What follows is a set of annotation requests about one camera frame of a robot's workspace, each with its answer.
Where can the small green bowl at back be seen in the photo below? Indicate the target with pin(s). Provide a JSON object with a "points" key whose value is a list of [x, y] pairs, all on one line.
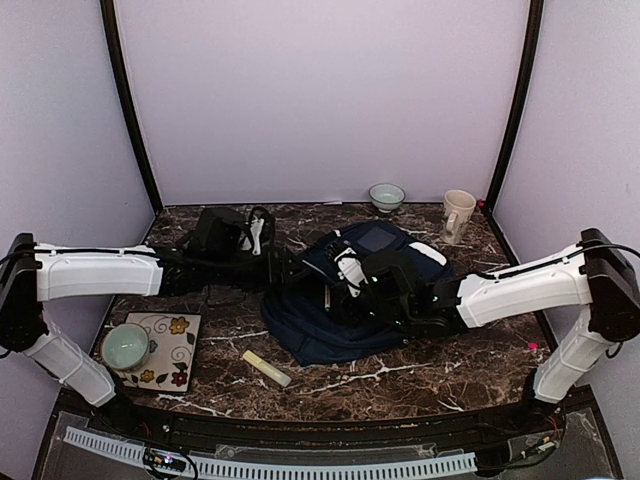
{"points": [[386, 197]]}

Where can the green bowl on plate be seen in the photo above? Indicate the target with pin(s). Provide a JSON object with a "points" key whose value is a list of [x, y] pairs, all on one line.
{"points": [[125, 348]]}

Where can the yellow highlighter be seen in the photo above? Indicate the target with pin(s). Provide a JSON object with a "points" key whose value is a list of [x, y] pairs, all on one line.
{"points": [[266, 368]]}

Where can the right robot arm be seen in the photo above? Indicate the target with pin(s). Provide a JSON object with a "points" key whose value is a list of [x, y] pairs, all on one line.
{"points": [[592, 274]]}

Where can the floral square plate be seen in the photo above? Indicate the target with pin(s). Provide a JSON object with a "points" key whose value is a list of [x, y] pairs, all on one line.
{"points": [[172, 344]]}

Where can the white green pen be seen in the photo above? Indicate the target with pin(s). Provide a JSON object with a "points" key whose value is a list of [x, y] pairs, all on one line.
{"points": [[327, 299]]}

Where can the black frame post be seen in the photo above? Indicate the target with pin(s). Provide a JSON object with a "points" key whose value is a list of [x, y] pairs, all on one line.
{"points": [[521, 89], [126, 101]]}

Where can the black front rail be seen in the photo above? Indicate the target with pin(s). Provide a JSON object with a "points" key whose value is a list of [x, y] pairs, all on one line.
{"points": [[364, 413]]}

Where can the left black frame post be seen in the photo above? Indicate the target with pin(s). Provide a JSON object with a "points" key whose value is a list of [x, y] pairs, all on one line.
{"points": [[126, 101]]}

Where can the small circuit board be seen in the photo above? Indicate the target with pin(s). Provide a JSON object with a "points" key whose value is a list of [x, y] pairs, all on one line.
{"points": [[161, 460]]}

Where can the cream ceramic mug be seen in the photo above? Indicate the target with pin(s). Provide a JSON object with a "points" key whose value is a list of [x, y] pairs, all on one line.
{"points": [[459, 206]]}

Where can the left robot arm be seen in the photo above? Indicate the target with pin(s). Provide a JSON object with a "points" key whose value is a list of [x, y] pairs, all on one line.
{"points": [[225, 247]]}

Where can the right black frame post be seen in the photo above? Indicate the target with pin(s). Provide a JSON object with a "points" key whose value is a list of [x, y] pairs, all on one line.
{"points": [[521, 89]]}

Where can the white slotted cable duct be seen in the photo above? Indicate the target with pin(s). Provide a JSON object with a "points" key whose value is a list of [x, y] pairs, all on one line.
{"points": [[274, 464]]}

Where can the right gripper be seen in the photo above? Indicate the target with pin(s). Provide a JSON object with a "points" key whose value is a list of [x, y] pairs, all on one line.
{"points": [[329, 288]]}

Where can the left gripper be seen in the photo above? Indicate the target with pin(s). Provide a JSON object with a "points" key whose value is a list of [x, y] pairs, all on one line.
{"points": [[276, 267]]}

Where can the navy blue student backpack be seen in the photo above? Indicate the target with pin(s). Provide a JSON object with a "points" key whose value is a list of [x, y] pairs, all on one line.
{"points": [[294, 313]]}

